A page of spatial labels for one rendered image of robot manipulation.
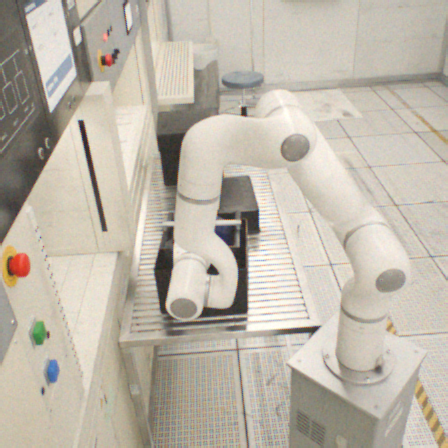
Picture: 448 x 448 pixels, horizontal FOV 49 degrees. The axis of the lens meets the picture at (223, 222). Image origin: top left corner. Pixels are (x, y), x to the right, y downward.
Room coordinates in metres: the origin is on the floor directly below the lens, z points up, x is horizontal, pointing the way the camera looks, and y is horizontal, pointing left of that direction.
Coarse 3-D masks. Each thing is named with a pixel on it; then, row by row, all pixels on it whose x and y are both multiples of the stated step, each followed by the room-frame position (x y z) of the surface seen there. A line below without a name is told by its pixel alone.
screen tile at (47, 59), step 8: (40, 16) 1.10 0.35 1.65; (32, 24) 1.04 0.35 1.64; (40, 24) 1.09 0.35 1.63; (48, 24) 1.14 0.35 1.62; (40, 32) 1.08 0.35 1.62; (48, 32) 1.13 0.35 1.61; (48, 40) 1.12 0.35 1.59; (48, 48) 1.11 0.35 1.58; (40, 56) 1.04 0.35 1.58; (48, 56) 1.09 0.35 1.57; (40, 64) 1.03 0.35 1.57; (48, 64) 1.08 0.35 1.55; (48, 72) 1.06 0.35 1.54
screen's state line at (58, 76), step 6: (66, 60) 1.23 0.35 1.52; (60, 66) 1.17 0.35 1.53; (66, 66) 1.22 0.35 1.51; (72, 66) 1.28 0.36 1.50; (54, 72) 1.11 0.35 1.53; (60, 72) 1.15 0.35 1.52; (66, 72) 1.20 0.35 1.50; (54, 78) 1.10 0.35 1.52; (60, 78) 1.14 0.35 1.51; (48, 84) 1.05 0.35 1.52; (54, 84) 1.09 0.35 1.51; (48, 90) 1.04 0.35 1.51; (54, 90) 1.08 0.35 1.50
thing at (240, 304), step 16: (240, 240) 1.40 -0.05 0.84; (160, 256) 1.25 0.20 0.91; (240, 256) 1.40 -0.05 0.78; (160, 272) 1.15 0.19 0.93; (208, 272) 1.13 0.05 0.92; (240, 272) 1.13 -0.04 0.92; (160, 288) 1.15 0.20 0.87; (240, 288) 1.13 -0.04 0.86; (160, 304) 1.15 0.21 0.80; (240, 304) 1.13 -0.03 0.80
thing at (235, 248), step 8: (168, 216) 1.36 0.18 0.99; (232, 216) 1.36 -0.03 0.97; (168, 224) 1.27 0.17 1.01; (216, 224) 1.26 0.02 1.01; (224, 224) 1.26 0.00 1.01; (232, 224) 1.26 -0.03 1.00; (240, 224) 1.26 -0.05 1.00; (168, 232) 1.27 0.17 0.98; (168, 240) 1.24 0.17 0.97; (232, 240) 1.28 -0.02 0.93; (160, 248) 1.18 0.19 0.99; (168, 248) 1.18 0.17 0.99; (232, 248) 1.17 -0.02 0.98; (168, 256) 1.18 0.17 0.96; (168, 264) 1.18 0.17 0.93
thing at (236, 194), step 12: (228, 180) 1.81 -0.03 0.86; (240, 180) 1.81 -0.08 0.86; (228, 192) 1.71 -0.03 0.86; (240, 192) 1.70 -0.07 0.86; (252, 192) 1.70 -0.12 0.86; (228, 204) 1.62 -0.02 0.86; (240, 204) 1.61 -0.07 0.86; (252, 204) 1.61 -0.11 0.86; (240, 216) 1.56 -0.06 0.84; (252, 216) 1.56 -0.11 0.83; (252, 228) 1.56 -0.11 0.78
